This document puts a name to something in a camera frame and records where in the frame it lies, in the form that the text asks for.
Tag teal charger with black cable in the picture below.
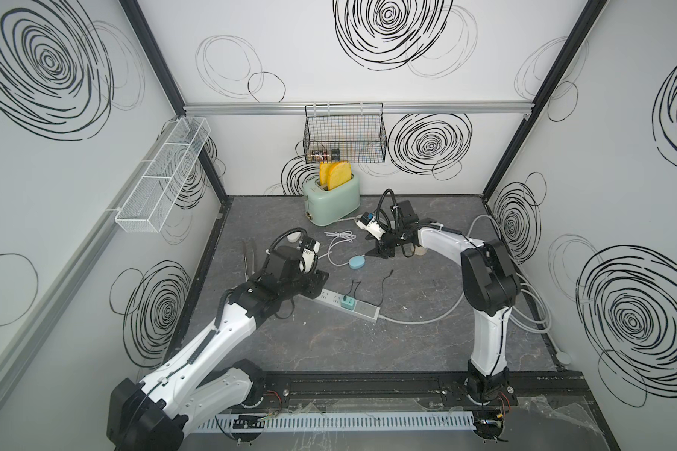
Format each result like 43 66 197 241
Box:
340 295 357 311

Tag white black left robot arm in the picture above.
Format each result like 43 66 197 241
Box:
106 227 328 450

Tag black usb cable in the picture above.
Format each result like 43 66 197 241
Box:
342 269 395 308

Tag grey power strip cord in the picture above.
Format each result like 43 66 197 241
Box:
376 213 554 334

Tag lilac usb cable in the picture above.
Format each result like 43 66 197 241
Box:
315 227 359 269

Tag blue earbud case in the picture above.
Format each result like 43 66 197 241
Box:
348 255 366 270

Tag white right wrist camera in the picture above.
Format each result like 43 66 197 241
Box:
355 212 387 241

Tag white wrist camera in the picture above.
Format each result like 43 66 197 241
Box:
355 212 387 241
299 236 321 274

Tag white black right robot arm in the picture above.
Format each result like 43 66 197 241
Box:
357 189 521 405

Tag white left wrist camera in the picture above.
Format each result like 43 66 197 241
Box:
299 236 321 274

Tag yellow toast slices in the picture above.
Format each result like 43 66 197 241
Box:
319 162 353 191

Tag mint green toaster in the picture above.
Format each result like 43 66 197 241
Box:
302 175 360 227

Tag white slotted cable duct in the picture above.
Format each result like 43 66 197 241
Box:
196 412 476 435

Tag black wire wall basket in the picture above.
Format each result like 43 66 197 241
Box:
302 103 389 163

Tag white power strip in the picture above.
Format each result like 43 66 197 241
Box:
314 289 380 323

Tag white wire wall shelf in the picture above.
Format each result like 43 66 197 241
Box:
115 117 210 233

